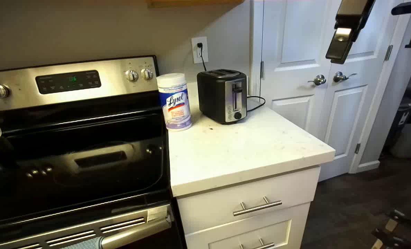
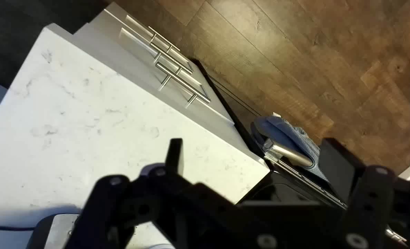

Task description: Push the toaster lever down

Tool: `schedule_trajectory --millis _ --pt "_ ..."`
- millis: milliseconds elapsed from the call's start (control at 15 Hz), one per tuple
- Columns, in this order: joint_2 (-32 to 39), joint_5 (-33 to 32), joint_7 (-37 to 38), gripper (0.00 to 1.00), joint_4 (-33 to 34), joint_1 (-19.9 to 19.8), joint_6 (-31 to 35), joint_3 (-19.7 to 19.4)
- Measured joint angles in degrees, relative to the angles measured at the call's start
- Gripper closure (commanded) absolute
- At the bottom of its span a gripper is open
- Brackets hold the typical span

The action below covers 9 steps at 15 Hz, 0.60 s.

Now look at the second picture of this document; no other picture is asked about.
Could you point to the black box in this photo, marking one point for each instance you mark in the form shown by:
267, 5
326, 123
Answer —
340, 168

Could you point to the blue towel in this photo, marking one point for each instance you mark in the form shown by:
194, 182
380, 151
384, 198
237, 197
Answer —
278, 132

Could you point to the grey kitchen cabinet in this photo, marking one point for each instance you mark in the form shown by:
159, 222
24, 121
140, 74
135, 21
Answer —
122, 60

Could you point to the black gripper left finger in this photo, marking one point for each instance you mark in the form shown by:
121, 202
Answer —
122, 208

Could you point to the black kitchen stove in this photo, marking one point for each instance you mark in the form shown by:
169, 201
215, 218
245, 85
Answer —
288, 189

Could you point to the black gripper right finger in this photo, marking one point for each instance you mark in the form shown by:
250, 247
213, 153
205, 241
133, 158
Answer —
368, 208

